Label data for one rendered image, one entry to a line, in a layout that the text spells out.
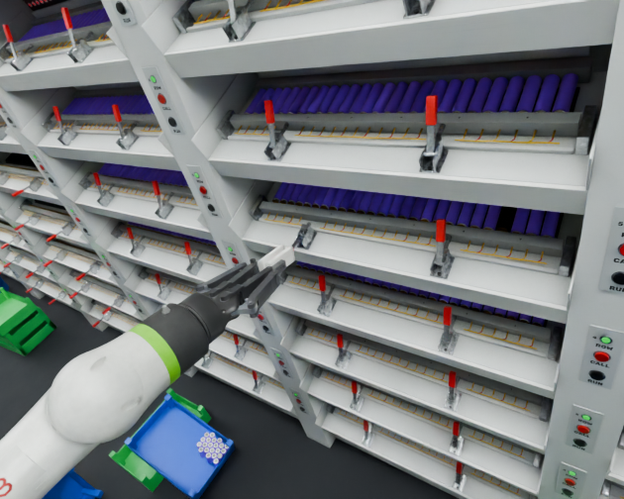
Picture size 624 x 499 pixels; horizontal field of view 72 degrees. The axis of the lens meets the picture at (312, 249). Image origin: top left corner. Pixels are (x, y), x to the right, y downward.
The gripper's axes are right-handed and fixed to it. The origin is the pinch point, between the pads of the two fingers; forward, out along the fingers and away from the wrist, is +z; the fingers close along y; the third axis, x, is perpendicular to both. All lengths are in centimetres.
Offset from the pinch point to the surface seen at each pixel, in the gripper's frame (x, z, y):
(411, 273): -1.6, 7.4, 22.3
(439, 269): -0.6, 8.6, 26.4
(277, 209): 3.8, 12.0, -8.5
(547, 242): 4.5, 13.3, 40.3
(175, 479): -91, -11, -56
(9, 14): 48, 10, -86
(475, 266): 0.1, 10.4, 31.5
